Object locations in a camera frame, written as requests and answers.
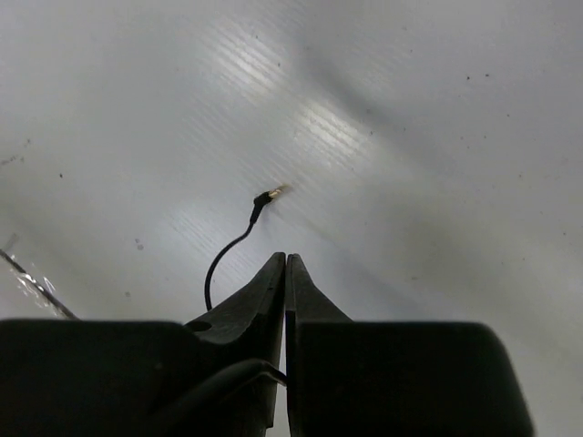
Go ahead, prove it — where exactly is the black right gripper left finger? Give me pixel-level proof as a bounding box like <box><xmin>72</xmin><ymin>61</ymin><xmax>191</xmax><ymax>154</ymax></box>
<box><xmin>1</xmin><ymin>253</ymin><xmax>285</xmax><ymax>436</ymax></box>

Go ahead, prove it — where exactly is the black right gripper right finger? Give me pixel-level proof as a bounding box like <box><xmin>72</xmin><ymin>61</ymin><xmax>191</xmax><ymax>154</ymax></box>
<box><xmin>285</xmin><ymin>254</ymin><xmax>535</xmax><ymax>436</ymax></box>

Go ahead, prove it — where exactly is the black headphone cable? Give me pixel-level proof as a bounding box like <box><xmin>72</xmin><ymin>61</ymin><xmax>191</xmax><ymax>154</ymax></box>
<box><xmin>154</xmin><ymin>183</ymin><xmax>292</xmax><ymax>437</ymax></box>

